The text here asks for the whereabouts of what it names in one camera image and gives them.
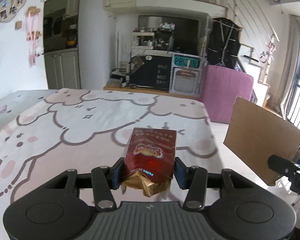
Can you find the pink hanging wall ornament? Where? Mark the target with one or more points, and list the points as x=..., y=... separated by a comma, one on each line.
x=33, y=34

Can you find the white shelf with items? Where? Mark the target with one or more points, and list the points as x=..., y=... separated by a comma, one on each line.
x=143, y=40

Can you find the staircase railing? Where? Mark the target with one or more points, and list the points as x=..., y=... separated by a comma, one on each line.
x=249, y=15

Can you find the wooden tv cabinet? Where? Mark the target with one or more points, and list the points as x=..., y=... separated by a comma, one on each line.
x=147, y=91

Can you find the black chalkboard sign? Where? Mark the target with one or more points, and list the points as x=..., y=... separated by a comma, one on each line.
x=151, y=71

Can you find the wooden stair steps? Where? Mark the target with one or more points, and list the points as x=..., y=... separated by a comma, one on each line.
x=263, y=63

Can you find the toy oven poison sign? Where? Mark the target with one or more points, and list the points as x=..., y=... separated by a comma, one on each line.
x=186, y=75

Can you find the red cigarette pack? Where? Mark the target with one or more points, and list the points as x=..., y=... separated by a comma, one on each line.
x=149, y=161

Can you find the brown cardboard box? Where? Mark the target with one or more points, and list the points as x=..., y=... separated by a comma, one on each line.
x=254, y=134

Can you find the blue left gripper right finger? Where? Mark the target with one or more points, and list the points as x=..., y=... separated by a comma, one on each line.
x=181, y=173

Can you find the cartoon print bed sheet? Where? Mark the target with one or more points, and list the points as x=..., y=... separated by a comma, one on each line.
x=45, y=132

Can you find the kitchen lower cabinet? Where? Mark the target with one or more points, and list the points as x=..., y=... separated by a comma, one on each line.
x=62, y=69

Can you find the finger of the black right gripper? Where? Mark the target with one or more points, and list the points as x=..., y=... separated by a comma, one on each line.
x=288, y=169

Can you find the pink upright mattress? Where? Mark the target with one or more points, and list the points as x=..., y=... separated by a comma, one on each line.
x=220, y=88

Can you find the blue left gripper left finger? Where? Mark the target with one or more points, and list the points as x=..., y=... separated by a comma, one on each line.
x=118, y=174

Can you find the beige curtain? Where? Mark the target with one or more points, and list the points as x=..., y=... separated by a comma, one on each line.
x=290, y=67

